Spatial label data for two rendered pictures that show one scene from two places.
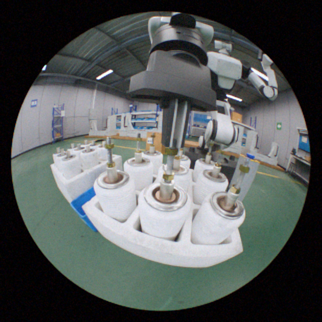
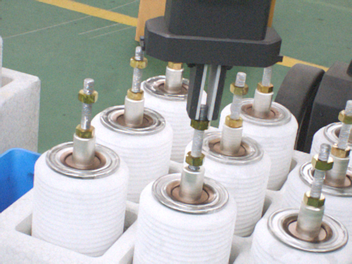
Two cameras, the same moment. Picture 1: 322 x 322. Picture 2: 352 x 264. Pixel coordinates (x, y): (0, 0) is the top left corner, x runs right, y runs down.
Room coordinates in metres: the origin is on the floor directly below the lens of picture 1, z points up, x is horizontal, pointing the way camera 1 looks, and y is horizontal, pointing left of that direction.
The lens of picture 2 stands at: (-0.55, -0.05, 0.63)
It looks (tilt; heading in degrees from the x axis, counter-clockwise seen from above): 25 degrees down; 5
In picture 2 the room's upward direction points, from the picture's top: 8 degrees clockwise
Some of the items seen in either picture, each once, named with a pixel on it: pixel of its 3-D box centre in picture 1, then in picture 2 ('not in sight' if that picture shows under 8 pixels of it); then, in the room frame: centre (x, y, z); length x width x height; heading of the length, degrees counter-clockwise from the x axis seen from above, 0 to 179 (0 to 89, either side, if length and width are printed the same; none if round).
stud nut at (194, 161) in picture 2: (168, 175); (195, 158); (0.12, -0.01, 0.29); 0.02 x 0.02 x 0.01; 23
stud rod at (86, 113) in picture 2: (110, 156); (86, 114); (0.15, 0.10, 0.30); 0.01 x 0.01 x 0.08
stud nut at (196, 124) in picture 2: (171, 150); (200, 122); (0.12, -0.01, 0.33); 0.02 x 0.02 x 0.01; 23
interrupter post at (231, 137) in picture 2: (175, 164); (231, 138); (0.24, -0.04, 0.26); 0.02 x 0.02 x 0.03
